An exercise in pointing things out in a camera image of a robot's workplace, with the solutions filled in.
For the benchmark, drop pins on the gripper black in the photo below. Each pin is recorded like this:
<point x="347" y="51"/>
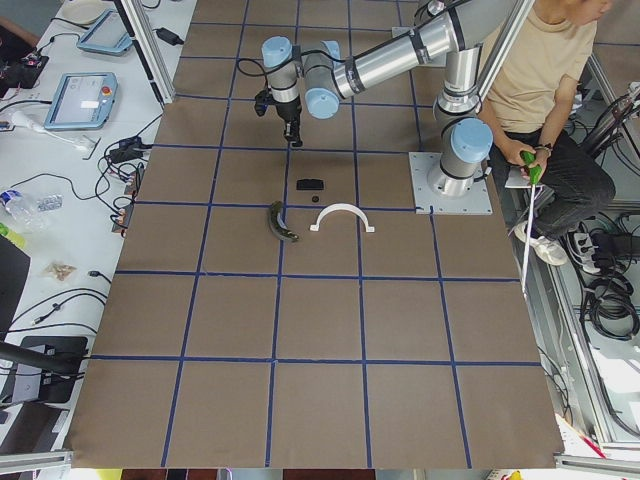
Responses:
<point x="288" y="110"/>

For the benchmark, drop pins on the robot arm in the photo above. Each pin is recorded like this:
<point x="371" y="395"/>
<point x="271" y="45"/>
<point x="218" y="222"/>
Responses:
<point x="315" y="78"/>

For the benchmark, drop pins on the black brake pad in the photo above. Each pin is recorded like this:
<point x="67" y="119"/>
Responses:
<point x="310" y="184"/>

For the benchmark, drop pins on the green curved brake shoe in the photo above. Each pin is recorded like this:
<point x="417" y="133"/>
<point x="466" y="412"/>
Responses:
<point x="277" y="224"/>

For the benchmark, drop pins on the black power adapter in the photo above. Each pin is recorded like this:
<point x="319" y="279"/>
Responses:
<point x="169" y="36"/>

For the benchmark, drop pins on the far teach pendant blue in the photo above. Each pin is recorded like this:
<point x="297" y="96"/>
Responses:
<point x="107" y="35"/>

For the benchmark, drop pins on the teach pendant blue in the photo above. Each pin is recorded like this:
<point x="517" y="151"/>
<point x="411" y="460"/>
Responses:
<point x="107" y="35"/>
<point x="82" y="101"/>

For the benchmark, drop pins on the near teach pendant blue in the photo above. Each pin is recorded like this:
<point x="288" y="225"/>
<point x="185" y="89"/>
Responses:
<point x="82" y="101"/>

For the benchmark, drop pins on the person in beige shirt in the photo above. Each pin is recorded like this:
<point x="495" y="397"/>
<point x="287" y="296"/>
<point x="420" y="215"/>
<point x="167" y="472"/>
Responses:
<point x="527" y="108"/>

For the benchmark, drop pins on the plastic water bottle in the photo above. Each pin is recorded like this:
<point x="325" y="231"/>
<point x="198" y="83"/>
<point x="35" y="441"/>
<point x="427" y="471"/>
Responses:
<point x="23" y="210"/>

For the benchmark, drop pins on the black box on table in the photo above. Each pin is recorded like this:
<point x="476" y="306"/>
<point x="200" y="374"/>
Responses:
<point x="42" y="368"/>

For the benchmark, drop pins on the white curved plastic bracket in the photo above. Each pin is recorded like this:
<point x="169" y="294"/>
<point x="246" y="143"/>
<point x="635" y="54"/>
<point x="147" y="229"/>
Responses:
<point x="339" y="208"/>

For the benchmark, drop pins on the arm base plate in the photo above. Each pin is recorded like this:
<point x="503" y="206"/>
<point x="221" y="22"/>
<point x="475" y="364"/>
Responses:
<point x="397" y="31"/>
<point x="436" y="193"/>

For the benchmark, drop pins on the aluminium frame post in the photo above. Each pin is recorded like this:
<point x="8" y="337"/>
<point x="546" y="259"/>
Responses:
<point x="140" y="31"/>

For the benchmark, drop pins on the green handled white stick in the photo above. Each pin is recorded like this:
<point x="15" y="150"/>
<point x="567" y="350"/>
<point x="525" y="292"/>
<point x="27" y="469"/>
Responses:
<point x="534" y="174"/>

